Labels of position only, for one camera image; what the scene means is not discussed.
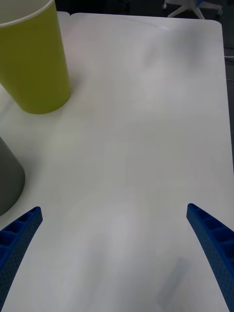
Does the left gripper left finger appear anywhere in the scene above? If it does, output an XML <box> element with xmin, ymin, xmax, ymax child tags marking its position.
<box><xmin>0</xmin><ymin>206</ymin><xmax>43</xmax><ymax>309</ymax></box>

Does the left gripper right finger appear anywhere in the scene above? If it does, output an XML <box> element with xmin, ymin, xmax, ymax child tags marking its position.
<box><xmin>186</xmin><ymin>203</ymin><xmax>234</xmax><ymax>312</ymax></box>

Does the grey plastic bin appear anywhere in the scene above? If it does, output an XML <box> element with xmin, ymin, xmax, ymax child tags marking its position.
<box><xmin>0</xmin><ymin>136</ymin><xmax>26</xmax><ymax>217</ymax></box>

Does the yellow-green plastic bin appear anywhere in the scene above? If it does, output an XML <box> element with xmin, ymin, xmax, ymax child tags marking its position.
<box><xmin>0</xmin><ymin>0</ymin><xmax>72</xmax><ymax>115</ymax></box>

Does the white office chair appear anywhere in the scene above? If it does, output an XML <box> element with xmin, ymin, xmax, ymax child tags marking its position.
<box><xmin>162</xmin><ymin>0</ymin><xmax>224</xmax><ymax>20</ymax></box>

